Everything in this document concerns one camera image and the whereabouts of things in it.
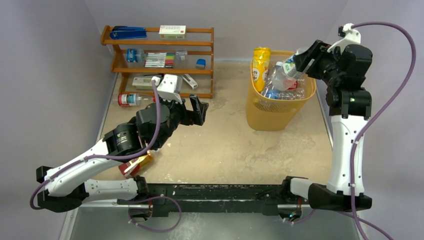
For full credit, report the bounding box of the wooden shelf rack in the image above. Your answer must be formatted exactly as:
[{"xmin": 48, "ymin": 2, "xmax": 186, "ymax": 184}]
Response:
[{"xmin": 100, "ymin": 25, "xmax": 215, "ymax": 99}]

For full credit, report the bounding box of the clear bottle red label red cap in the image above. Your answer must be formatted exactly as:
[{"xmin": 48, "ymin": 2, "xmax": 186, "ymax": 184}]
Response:
[{"xmin": 288, "ymin": 80, "xmax": 298, "ymax": 90}]

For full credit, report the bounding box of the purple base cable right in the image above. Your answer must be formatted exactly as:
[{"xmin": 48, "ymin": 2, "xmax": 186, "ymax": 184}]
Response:
[{"xmin": 282, "ymin": 208, "xmax": 317, "ymax": 226}]

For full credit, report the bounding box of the yellow plastic bottle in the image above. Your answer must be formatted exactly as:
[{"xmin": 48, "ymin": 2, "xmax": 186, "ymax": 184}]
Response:
[{"xmin": 251, "ymin": 47, "xmax": 271, "ymax": 93}]

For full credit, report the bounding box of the blue stapler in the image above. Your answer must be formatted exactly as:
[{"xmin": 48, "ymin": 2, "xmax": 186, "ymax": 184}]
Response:
[{"xmin": 109, "ymin": 26, "xmax": 147, "ymax": 40}]

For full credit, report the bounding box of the yellow mesh waste bin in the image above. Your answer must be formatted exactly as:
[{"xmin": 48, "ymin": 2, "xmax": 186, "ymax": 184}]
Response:
[{"xmin": 245, "ymin": 50, "xmax": 317, "ymax": 132}]

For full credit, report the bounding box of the clear bottle blue white label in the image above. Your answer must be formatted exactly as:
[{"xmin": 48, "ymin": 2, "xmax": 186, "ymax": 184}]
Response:
[{"xmin": 270, "ymin": 48, "xmax": 306, "ymax": 91}]

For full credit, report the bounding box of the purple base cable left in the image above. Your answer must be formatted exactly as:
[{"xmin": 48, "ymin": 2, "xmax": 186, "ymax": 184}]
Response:
[{"xmin": 127, "ymin": 196, "xmax": 183, "ymax": 233}]

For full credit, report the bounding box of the blue white eraser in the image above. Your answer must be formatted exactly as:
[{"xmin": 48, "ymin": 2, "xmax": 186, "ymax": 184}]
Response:
[{"xmin": 195, "ymin": 58, "xmax": 206, "ymax": 70}]

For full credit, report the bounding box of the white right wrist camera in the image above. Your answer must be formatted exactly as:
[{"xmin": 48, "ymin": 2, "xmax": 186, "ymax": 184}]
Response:
[{"xmin": 327, "ymin": 23, "xmax": 361, "ymax": 53}]

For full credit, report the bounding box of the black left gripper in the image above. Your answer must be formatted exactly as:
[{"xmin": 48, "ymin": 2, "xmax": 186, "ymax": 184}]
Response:
[{"xmin": 154, "ymin": 89, "xmax": 208, "ymax": 149}]

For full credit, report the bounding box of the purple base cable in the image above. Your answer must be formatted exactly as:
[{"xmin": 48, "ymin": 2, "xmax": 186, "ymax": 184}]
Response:
[
  {"xmin": 127, "ymin": 196, "xmax": 183, "ymax": 233},
  {"xmin": 282, "ymin": 208, "xmax": 317, "ymax": 226}
]

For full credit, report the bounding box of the set of colored markers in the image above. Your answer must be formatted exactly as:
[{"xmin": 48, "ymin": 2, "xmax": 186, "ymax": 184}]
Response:
[{"xmin": 144, "ymin": 52, "xmax": 175, "ymax": 69}]

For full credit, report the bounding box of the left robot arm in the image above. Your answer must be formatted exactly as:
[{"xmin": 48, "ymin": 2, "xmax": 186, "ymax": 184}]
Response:
[{"xmin": 30, "ymin": 94, "xmax": 209, "ymax": 213}]

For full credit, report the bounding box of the small clear container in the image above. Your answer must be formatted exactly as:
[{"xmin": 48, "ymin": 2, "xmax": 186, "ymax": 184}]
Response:
[{"xmin": 175, "ymin": 50, "xmax": 188, "ymax": 62}]

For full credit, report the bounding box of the aluminium table frame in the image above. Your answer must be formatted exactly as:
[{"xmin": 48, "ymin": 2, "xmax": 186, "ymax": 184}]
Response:
[{"xmin": 59, "ymin": 204, "xmax": 360, "ymax": 240}]

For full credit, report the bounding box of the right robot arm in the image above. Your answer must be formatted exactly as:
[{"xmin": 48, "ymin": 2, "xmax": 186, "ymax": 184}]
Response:
[{"xmin": 280, "ymin": 40, "xmax": 373, "ymax": 212}]

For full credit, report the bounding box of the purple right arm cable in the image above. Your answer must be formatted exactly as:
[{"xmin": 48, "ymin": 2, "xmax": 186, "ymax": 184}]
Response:
[{"xmin": 344, "ymin": 21, "xmax": 417, "ymax": 240}]

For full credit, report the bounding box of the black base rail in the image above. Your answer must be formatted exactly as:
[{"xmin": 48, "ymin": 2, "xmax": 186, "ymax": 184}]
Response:
[{"xmin": 117, "ymin": 183, "xmax": 308, "ymax": 218}]

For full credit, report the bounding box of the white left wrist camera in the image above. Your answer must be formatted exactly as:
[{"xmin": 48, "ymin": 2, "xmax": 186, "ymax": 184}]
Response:
[{"xmin": 151, "ymin": 74, "xmax": 183, "ymax": 104}]

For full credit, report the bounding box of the amber bottle red gold label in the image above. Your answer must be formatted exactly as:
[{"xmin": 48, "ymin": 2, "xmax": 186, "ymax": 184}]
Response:
[{"xmin": 118, "ymin": 150, "xmax": 154, "ymax": 179}]

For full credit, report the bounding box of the white stapler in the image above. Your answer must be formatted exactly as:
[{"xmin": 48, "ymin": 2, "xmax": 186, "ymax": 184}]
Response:
[{"xmin": 182, "ymin": 73, "xmax": 198, "ymax": 90}]

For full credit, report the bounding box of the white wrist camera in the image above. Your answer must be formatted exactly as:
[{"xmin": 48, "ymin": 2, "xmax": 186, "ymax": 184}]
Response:
[
  {"xmin": 151, "ymin": 74, "xmax": 183, "ymax": 104},
  {"xmin": 327, "ymin": 23, "xmax": 361, "ymax": 53}
]

